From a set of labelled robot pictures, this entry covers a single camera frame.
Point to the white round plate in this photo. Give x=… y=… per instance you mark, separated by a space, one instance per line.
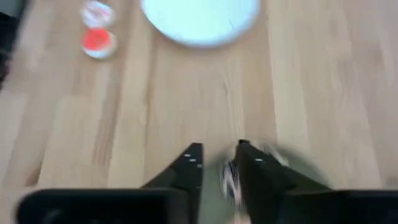
x=202 y=18

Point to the chocolate donut with white drizzle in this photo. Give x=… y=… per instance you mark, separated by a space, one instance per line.
x=230 y=182

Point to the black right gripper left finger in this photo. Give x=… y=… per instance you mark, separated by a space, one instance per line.
x=186 y=177

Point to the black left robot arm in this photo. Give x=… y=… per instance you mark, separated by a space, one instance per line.
x=6 y=46

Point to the white donut with red sprinkles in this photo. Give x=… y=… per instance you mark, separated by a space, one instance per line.
x=97 y=42

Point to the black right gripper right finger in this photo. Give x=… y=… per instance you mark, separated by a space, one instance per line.
x=264 y=186

